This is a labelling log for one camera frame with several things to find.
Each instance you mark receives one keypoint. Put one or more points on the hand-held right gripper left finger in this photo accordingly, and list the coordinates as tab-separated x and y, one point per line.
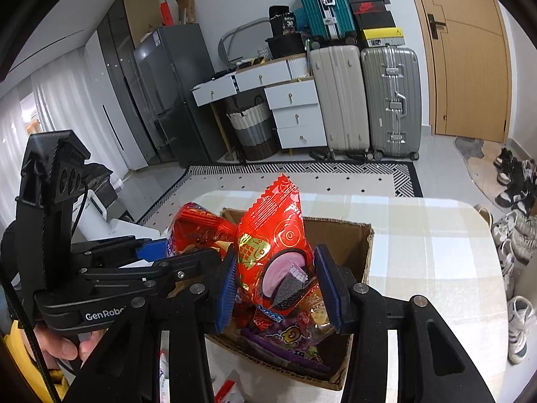
226	294

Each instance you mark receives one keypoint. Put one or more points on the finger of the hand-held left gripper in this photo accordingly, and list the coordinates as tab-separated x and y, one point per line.
168	270
151	249

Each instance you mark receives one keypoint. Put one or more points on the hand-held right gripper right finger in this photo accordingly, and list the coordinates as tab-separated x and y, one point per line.
329	289

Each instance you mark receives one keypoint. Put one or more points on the red blue snack bag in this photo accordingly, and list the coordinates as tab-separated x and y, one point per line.
197	226

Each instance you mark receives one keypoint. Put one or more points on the brown cardboard box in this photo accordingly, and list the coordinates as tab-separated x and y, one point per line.
344	239

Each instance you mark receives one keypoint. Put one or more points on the red cookie snack bag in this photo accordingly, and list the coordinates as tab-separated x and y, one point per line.
272	226

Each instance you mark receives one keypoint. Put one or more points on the person's left forearm yellow sleeve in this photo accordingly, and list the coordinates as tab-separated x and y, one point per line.
19	340

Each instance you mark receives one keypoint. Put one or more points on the person's left hand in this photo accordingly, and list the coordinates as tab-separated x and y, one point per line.
63	346

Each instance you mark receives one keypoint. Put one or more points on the white device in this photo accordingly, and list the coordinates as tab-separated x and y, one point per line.
96	218

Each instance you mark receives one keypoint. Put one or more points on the red packet with blue label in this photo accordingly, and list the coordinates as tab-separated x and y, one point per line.
270	315

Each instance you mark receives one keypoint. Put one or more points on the purple snack packet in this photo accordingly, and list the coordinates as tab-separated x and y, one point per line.
293	344

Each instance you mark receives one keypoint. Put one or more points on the beige checked tablecloth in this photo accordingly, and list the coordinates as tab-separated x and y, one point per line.
419	252

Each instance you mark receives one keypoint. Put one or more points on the white red snack bag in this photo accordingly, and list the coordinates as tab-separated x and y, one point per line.
230	394

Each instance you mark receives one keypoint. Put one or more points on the white curtain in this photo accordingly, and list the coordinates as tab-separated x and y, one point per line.
54	105

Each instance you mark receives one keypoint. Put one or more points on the woven laundry basket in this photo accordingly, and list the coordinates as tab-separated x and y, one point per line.
251	130

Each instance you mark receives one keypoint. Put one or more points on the grey refrigerator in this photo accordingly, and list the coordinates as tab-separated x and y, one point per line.
176	84

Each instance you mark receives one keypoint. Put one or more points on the dark glossy cabinet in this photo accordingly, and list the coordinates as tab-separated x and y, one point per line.
121	71

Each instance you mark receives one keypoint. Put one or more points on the white drawer desk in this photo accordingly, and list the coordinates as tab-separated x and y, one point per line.
293	113

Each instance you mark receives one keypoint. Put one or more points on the beige suitcase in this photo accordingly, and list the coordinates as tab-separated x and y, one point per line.
340	100

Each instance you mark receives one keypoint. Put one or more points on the grey brown doormat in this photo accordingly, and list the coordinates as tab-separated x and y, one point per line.
482	172

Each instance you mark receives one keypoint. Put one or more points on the row of sneakers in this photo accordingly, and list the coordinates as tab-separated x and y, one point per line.
516	235

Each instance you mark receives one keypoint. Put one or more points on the silver suitcase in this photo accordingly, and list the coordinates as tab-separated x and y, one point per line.
390	100

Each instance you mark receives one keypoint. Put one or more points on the flat cardboard box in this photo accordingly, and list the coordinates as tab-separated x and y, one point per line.
140	12

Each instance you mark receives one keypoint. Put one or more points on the narrow cardboard box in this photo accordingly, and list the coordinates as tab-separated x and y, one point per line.
185	8

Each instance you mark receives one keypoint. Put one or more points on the black storage bin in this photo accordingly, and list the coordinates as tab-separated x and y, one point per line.
285	46

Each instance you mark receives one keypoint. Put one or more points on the yellow black box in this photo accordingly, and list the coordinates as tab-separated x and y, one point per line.
384	37

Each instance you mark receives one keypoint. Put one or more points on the wooden door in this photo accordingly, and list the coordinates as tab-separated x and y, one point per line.
470	71

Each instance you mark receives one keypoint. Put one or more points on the black round container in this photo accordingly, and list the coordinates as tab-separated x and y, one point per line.
277	21

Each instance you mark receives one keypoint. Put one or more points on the plain black box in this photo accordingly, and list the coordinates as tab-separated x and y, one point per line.
375	21

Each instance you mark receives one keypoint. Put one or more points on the teal suitcase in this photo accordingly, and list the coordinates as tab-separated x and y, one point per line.
323	4

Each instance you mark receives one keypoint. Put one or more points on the red black shoe box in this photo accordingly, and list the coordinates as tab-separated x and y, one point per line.
368	6

